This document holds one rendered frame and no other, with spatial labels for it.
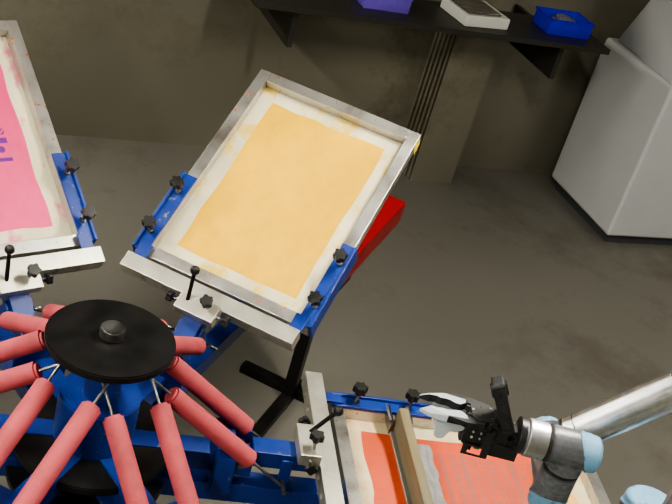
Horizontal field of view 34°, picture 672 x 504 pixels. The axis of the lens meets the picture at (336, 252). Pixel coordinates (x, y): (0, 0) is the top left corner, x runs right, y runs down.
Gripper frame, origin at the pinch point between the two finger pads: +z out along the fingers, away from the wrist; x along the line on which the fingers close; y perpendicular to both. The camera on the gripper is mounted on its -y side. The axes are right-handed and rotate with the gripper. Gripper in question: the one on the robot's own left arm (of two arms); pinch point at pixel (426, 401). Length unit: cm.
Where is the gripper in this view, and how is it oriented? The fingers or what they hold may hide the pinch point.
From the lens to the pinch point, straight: 214.4
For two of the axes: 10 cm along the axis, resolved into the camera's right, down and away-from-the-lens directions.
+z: -9.7, -2.6, -0.6
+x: 0.4, -3.7, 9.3
